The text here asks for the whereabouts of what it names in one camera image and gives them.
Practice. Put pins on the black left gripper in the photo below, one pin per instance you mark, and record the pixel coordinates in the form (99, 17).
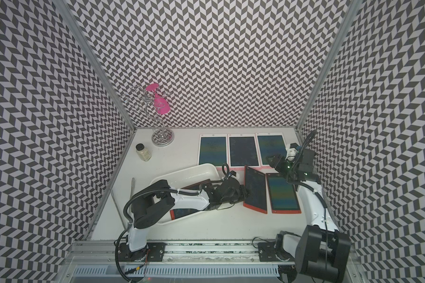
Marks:
(243, 190)

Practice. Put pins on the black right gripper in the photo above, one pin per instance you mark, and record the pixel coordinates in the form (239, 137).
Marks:
(277, 163)

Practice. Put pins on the red writing tablet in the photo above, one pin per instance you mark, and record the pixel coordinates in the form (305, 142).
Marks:
(283, 197)
(180, 213)
(255, 184)

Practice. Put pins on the white plastic storage box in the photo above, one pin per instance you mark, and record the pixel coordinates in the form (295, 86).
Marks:
(184, 178)

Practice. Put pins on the pink writing tablet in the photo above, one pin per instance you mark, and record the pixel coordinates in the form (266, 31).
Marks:
(243, 150)
(213, 149)
(270, 144)

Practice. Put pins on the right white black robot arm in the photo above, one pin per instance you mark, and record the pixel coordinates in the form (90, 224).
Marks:
(322, 251)

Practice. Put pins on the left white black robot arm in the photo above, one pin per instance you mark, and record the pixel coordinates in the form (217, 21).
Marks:
(147, 207)

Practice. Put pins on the glass spice jar black lid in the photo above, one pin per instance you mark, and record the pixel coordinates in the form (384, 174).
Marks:
(143, 152)

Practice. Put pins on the chrome wire jewelry stand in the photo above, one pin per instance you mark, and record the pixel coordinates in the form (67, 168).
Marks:
(141, 101)

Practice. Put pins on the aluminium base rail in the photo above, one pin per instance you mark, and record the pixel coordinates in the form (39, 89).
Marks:
(183, 252)

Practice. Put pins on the aluminium corner post right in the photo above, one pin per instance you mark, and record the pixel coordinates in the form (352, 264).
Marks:
(328, 63)

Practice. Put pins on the aluminium corner post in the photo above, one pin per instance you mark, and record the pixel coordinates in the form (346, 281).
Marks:
(328, 63)
(84, 45)

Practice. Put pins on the aluminium corner post left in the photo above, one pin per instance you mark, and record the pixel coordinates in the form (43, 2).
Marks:
(84, 45)

